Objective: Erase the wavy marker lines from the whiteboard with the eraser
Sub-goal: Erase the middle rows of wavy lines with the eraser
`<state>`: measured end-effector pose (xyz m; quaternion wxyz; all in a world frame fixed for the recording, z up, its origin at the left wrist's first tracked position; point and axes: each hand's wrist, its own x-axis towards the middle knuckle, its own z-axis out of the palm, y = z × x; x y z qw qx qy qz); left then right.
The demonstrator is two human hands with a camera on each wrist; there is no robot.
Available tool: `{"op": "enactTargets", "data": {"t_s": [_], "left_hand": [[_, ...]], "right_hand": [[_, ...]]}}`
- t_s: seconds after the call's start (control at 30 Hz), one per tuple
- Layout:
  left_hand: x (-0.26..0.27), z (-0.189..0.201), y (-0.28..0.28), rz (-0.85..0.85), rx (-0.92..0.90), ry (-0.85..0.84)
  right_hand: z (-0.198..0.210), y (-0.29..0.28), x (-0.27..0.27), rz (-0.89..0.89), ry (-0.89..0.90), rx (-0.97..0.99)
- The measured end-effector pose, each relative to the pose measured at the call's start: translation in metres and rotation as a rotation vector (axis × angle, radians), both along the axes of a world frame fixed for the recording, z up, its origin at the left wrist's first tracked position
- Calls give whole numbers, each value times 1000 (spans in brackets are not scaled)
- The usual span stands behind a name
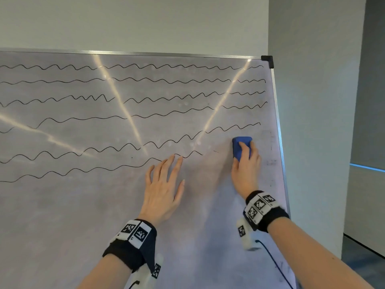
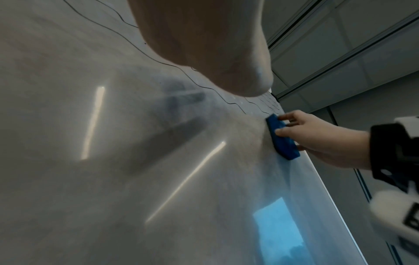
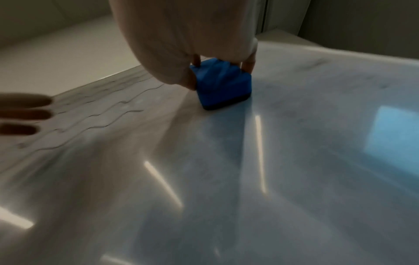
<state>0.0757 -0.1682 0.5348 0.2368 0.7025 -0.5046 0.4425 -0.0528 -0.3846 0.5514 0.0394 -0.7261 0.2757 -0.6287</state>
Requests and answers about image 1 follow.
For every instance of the white whiteboard with wavy lines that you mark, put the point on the white whiteboard with wavy lines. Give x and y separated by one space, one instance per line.
120 177

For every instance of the person's left hand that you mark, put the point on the person's left hand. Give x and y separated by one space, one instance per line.
161 198

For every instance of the person's right hand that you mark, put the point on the person's right hand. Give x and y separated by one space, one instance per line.
245 177

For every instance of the blue whiteboard eraser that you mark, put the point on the blue whiteboard eraser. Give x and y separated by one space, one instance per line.
239 147

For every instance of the black wristband with marker tags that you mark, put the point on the black wristband with marker tags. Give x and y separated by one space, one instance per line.
264 210
132 245

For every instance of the person's right forearm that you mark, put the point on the person's right forearm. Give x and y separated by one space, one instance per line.
315 255

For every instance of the white wrist camera unit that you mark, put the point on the white wrist camera unit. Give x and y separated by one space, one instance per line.
246 234
147 273

